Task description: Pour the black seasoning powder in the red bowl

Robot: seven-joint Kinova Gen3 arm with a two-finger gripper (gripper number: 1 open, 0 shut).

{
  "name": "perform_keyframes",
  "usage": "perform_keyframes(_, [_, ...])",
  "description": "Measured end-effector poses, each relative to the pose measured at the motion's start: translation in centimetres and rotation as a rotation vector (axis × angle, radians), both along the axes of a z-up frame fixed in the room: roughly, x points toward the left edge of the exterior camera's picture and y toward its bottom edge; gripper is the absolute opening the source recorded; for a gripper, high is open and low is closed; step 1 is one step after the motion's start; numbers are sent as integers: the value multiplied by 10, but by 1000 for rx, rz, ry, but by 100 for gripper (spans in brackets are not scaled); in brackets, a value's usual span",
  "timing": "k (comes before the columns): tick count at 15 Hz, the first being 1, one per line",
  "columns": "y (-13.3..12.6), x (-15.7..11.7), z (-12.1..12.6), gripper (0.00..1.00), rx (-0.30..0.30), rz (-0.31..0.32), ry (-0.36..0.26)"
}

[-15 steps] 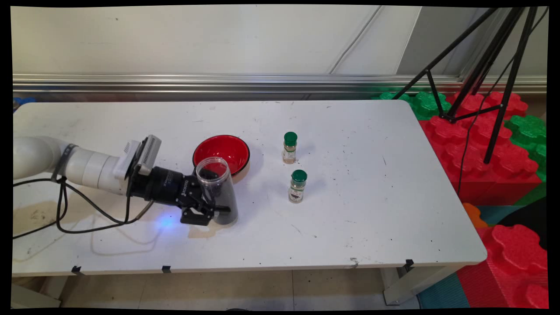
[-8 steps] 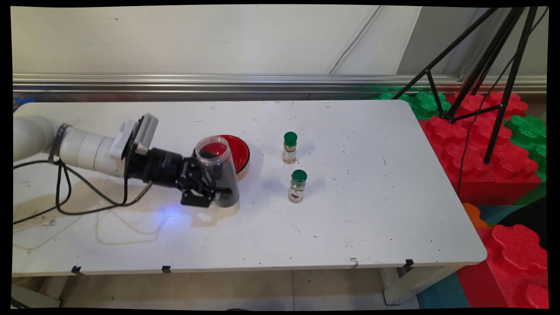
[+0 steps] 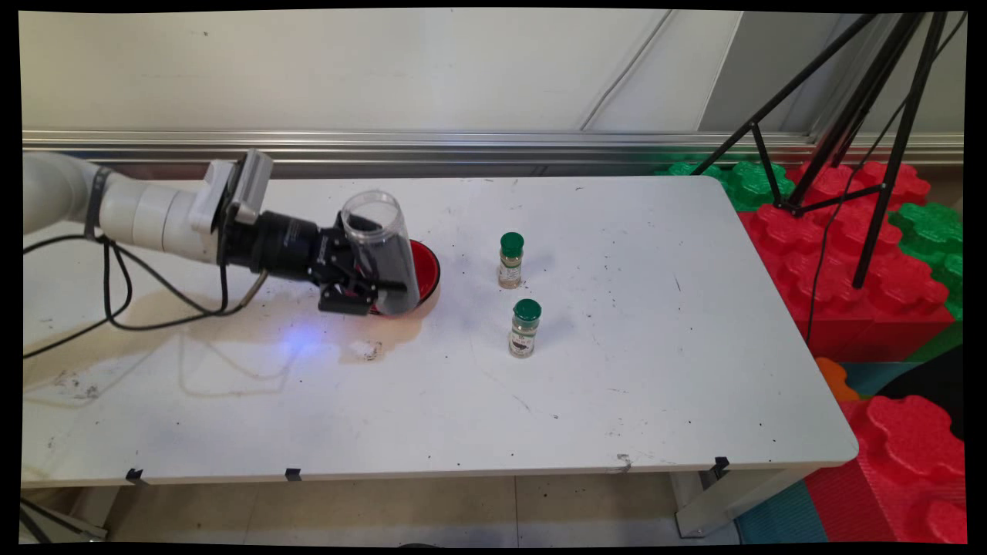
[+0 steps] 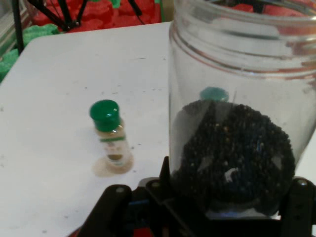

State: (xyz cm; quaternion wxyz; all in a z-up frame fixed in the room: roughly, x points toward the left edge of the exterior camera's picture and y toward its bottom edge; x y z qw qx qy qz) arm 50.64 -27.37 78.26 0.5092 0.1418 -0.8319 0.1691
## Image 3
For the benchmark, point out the green-capped spice bottle, beige contents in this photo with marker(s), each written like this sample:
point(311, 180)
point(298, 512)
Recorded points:
point(510, 266)

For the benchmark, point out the white table leg frame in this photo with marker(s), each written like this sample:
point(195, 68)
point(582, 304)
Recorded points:
point(717, 509)

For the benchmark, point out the green foam block beside rail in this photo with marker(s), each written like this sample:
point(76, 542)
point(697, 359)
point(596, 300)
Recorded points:
point(752, 185)

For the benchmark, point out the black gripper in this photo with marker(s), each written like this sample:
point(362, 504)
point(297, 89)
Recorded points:
point(277, 243)

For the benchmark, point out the orange foam piece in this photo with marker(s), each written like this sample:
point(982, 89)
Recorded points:
point(834, 379)

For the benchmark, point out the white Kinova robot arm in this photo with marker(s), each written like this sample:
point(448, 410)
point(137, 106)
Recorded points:
point(146, 216)

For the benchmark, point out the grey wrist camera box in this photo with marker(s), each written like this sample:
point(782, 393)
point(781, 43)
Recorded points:
point(250, 185)

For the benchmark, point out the green-capped spice bottle, dark contents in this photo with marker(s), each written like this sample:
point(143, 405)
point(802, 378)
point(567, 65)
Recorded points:
point(524, 331)

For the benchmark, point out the black table edge clip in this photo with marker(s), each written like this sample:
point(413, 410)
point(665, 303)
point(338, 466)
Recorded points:
point(136, 476)
point(293, 474)
point(720, 465)

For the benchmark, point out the teal foam mat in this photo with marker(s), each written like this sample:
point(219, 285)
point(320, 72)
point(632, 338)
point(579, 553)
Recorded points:
point(779, 516)

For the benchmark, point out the clear jar with black seeds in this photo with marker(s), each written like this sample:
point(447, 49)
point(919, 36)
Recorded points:
point(395, 250)

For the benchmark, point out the aluminium rail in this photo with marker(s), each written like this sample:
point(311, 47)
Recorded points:
point(463, 146)

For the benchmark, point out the red bowl with black rim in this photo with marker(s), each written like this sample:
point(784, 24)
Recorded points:
point(429, 270)

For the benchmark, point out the black tripod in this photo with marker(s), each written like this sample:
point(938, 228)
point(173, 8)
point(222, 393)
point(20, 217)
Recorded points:
point(901, 146)

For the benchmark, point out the green foam block behind tripod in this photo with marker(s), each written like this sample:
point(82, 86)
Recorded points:
point(933, 227)

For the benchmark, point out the red foam block with knobs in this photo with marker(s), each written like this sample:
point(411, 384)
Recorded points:
point(910, 439)

